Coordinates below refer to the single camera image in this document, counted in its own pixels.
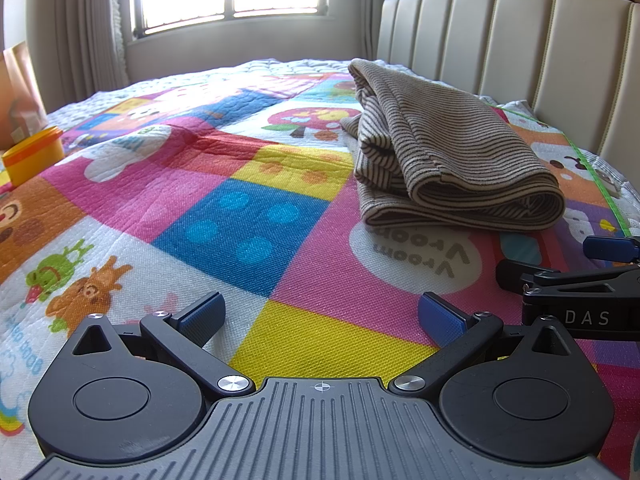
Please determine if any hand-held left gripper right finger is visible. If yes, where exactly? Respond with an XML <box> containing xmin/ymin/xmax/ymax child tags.
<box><xmin>387</xmin><ymin>291</ymin><xmax>581</xmax><ymax>397</ymax></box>

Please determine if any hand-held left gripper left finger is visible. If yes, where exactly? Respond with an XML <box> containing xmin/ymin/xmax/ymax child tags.
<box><xmin>64</xmin><ymin>291</ymin><xmax>255</xmax><ymax>397</ymax></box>

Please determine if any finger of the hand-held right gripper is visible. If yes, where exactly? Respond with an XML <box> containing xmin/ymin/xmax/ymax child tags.
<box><xmin>582</xmin><ymin>234</ymin><xmax>640</xmax><ymax>263</ymax></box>
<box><xmin>495</xmin><ymin>258</ymin><xmax>562</xmax><ymax>294</ymax></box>

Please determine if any beige striped knit garment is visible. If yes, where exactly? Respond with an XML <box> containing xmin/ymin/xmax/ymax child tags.
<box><xmin>340</xmin><ymin>58</ymin><xmax>566</xmax><ymax>234</ymax></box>

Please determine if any colourful printed blanket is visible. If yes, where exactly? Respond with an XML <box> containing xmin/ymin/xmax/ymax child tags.
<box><xmin>0</xmin><ymin>57</ymin><xmax>640</xmax><ymax>479</ymax></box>

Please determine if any beige padded headboard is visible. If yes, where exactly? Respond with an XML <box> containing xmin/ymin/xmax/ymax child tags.
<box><xmin>376</xmin><ymin>0</ymin><xmax>640</xmax><ymax>181</ymax></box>

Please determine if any yellow container with orange rim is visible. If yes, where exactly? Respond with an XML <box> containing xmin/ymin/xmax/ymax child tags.
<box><xmin>1</xmin><ymin>126</ymin><xmax>65</xmax><ymax>187</ymax></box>

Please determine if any brown paper bag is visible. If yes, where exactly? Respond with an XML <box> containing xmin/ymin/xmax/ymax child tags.
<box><xmin>0</xmin><ymin>40</ymin><xmax>49</xmax><ymax>154</ymax></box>

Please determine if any beige curtain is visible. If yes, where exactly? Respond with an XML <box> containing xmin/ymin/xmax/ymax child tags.
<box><xmin>325</xmin><ymin>0</ymin><xmax>401</xmax><ymax>62</ymax></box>
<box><xmin>24</xmin><ymin>0</ymin><xmax>132</xmax><ymax>112</ymax></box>

